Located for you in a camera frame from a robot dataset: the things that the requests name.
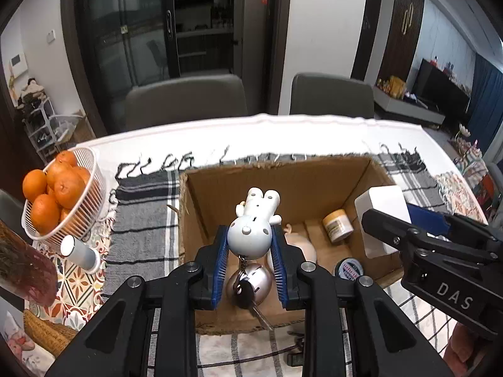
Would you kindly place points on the dark room door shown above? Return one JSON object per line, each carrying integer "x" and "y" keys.
{"x": 367, "y": 31}

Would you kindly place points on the pile of oranges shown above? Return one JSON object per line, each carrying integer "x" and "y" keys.
{"x": 68, "y": 188}

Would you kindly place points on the grey checked tablecloth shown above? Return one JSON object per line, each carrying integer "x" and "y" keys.
{"x": 141, "y": 220}

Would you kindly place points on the white wall intercom panel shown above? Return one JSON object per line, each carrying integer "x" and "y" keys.
{"x": 18, "y": 66}

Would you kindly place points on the white plastic basket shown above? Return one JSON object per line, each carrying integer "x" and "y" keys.
{"x": 92, "y": 200}

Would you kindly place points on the blue curtain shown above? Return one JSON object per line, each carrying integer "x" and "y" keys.
{"x": 487, "y": 102}

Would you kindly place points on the silver refrigerator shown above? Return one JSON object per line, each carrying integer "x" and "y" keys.
{"x": 251, "y": 39}

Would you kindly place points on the small round dark tin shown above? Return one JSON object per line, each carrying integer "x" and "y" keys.
{"x": 347, "y": 269}

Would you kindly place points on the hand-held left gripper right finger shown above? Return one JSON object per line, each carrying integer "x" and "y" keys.
{"x": 281, "y": 267}

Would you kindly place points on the brown cardboard box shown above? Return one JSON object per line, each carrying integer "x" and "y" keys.
{"x": 314, "y": 188}

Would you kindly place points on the white plug charger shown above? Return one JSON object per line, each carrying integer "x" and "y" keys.
{"x": 383, "y": 204}

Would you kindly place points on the dark slatted wall cabinet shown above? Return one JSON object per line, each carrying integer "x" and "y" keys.
{"x": 404, "y": 27}

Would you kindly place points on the yellow lid plastic jar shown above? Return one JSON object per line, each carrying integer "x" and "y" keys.
{"x": 337, "y": 226}

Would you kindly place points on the woven wicker tissue box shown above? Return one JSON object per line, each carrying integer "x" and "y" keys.
{"x": 47, "y": 332}

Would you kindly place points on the grey dining chair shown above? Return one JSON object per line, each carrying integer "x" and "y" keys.
{"x": 184, "y": 98}
{"x": 332, "y": 94}

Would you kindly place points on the white shelf rack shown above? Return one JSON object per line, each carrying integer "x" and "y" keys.
{"x": 47, "y": 125}

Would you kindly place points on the silver egg-shaped metal soap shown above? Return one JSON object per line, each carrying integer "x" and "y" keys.
{"x": 261, "y": 280}

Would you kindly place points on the small white cylinder lamp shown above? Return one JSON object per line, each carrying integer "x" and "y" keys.
{"x": 80, "y": 253}

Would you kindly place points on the beige round crab toy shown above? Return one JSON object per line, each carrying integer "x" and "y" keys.
{"x": 302, "y": 247}

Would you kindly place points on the person's right hand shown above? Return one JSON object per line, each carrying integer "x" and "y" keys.
{"x": 461, "y": 347}

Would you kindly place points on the black television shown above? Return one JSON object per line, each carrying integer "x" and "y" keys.
{"x": 442, "y": 82}

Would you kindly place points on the dark sliding glass door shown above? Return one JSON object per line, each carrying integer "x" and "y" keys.
{"x": 118, "y": 27}

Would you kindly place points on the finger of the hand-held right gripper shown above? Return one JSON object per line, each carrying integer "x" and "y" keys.
{"x": 426, "y": 218}
{"x": 389, "y": 229}

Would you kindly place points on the yellow bag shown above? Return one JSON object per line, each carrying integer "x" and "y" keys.
{"x": 393, "y": 86}

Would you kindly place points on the low television cabinet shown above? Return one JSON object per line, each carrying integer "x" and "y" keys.
{"x": 408, "y": 108}

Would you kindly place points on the colourful patterned cushion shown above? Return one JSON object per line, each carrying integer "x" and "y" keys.
{"x": 485, "y": 188}

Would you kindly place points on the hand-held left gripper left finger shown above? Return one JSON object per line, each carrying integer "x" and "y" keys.
{"x": 220, "y": 267}

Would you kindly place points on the white wall switch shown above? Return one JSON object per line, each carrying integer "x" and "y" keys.
{"x": 50, "y": 36}

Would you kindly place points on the floral printed tissue pack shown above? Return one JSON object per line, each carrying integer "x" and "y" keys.
{"x": 19, "y": 345}

